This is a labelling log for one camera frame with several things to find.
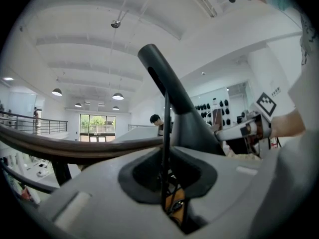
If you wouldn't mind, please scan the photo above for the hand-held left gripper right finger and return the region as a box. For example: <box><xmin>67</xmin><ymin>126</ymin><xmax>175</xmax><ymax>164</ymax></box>
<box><xmin>171</xmin><ymin>145</ymin><xmax>262</xmax><ymax>234</ymax></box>

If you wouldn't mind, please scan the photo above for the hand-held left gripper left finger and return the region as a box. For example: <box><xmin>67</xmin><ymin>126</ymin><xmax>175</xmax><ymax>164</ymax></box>
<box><xmin>37</xmin><ymin>148</ymin><xmax>185</xmax><ymax>239</ymax></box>

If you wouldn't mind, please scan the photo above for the glass entrance door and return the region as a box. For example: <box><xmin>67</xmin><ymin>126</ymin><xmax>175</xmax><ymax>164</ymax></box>
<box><xmin>79</xmin><ymin>114</ymin><xmax>117</xmax><ymax>142</ymax></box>

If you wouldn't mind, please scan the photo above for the person's right forearm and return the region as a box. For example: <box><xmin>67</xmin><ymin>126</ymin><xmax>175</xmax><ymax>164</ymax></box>
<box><xmin>270</xmin><ymin>108</ymin><xmax>307</xmax><ymax>138</ymax></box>

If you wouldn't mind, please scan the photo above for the black metal balcony railing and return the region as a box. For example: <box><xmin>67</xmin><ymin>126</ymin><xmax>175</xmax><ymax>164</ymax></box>
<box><xmin>0</xmin><ymin>110</ymin><xmax>69</xmax><ymax>135</ymax></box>

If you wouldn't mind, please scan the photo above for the group of black headsets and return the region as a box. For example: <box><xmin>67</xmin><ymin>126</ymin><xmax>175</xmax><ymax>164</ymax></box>
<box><xmin>195</xmin><ymin>98</ymin><xmax>230</xmax><ymax>127</ymax></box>

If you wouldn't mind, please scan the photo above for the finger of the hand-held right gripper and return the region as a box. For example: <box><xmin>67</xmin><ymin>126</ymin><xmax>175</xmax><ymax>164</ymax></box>
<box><xmin>215</xmin><ymin>125</ymin><xmax>242</xmax><ymax>142</ymax></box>

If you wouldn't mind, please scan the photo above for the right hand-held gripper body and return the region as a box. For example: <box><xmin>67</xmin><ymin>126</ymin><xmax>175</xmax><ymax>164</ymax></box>
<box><xmin>238</xmin><ymin>92</ymin><xmax>278</xmax><ymax>157</ymax></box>

